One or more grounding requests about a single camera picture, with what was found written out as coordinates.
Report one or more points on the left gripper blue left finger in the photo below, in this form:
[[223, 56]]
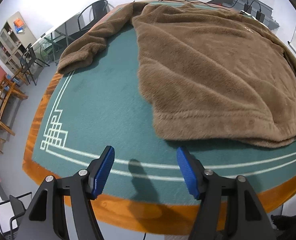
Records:
[[99, 170]]

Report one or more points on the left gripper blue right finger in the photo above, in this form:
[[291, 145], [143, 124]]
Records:
[[192, 172]]

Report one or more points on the brown fleece sweater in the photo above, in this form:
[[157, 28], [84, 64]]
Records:
[[206, 73]]

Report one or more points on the white folding table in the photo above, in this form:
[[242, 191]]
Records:
[[53, 42]]

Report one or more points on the green table mat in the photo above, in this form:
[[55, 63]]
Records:
[[100, 105]]

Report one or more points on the black office chair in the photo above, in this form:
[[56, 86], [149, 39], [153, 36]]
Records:
[[11, 214]]

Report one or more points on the wooden chairs stack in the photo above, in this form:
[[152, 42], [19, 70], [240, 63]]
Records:
[[8, 88]]

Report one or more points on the black chair near cabinet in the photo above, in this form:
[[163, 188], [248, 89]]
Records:
[[27, 60]]

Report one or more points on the beige glass door cabinet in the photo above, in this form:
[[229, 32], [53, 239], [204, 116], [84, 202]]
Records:
[[15, 36]]

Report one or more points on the black metal chair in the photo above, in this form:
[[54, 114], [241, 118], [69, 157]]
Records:
[[91, 15]]

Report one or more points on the black power adapter near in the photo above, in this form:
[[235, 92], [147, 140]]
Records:
[[260, 16]]

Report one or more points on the black power adapter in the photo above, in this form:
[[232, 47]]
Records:
[[247, 8], [260, 16]]

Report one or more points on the black power adapter far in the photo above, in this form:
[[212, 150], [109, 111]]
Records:
[[247, 8]]

